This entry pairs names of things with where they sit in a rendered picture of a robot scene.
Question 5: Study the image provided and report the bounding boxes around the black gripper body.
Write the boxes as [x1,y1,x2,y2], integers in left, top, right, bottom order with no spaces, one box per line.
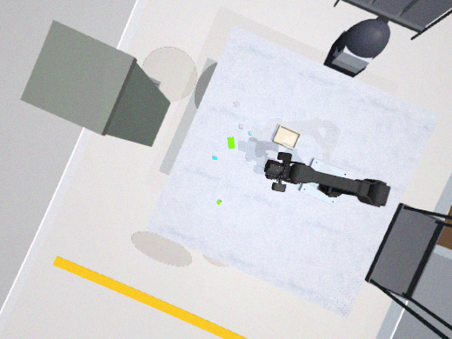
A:
[271,152,292,192]

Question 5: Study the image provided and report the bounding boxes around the lime green flat block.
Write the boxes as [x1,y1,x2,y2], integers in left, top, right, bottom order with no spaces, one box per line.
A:
[228,137,235,149]

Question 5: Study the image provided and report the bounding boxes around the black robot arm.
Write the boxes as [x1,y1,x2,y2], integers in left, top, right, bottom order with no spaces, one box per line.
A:
[264,160,391,208]

